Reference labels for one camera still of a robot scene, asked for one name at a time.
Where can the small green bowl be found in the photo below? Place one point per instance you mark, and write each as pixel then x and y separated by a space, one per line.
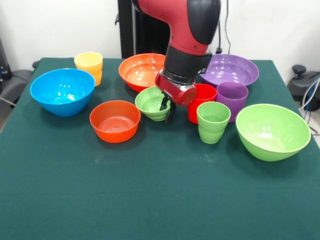
pixel 147 105

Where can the green cup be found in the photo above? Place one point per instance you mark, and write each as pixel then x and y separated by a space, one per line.
pixel 212 130

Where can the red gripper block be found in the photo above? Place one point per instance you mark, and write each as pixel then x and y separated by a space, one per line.
pixel 180 95

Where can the large purple bowl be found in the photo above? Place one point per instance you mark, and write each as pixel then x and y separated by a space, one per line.
pixel 232 70

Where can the yellow cup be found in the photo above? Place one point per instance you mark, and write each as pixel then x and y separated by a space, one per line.
pixel 88 63

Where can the blue bowl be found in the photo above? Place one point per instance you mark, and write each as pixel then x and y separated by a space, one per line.
pixel 62 90

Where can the small orange bowl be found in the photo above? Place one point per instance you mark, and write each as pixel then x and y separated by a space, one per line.
pixel 115 135

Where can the red cup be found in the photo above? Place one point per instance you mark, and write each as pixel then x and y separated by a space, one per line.
pixel 205 100

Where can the dark green tablecloth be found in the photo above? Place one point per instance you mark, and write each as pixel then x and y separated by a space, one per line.
pixel 160 187

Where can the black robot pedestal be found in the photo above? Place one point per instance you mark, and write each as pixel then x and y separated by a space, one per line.
pixel 127 25

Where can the purple cup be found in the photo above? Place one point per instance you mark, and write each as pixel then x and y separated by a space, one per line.
pixel 235 100

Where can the large orange bowl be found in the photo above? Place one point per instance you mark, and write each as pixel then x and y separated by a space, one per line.
pixel 140 72

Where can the large green bowl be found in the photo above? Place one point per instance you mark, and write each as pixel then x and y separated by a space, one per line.
pixel 270 130

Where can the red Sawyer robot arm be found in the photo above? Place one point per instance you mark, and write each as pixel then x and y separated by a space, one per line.
pixel 180 25

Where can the black machine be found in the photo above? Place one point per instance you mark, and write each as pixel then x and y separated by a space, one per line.
pixel 3 60

